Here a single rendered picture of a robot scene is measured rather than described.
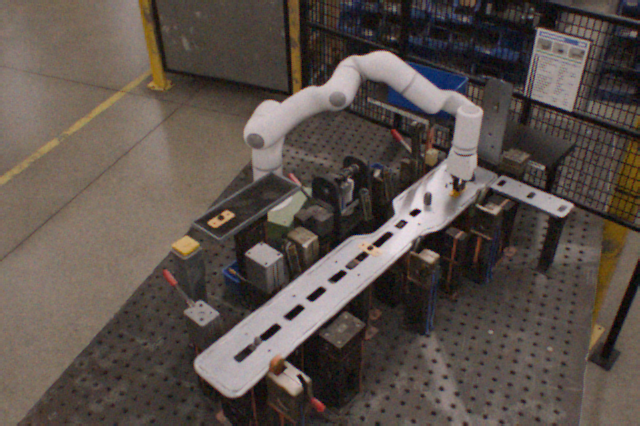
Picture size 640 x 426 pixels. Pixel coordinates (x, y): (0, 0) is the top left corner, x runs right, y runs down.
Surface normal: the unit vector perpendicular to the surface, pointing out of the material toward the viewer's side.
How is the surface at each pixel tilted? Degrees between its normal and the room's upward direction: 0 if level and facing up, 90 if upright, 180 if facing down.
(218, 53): 95
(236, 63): 96
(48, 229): 0
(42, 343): 0
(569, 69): 90
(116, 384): 0
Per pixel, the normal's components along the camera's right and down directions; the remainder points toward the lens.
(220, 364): -0.01, -0.77
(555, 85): -0.66, 0.48
